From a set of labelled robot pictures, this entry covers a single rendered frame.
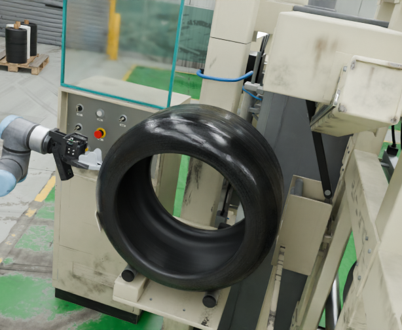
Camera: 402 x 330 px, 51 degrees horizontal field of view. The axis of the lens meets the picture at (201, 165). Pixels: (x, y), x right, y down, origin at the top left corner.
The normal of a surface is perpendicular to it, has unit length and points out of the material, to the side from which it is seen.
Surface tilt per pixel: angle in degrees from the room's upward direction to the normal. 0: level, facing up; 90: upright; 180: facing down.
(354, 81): 72
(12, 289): 0
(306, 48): 90
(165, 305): 0
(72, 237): 90
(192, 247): 35
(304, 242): 90
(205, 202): 90
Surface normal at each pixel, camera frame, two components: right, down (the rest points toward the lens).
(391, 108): -0.19, 0.04
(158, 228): 0.37, -0.36
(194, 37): 0.03, 0.39
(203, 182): -0.26, 0.33
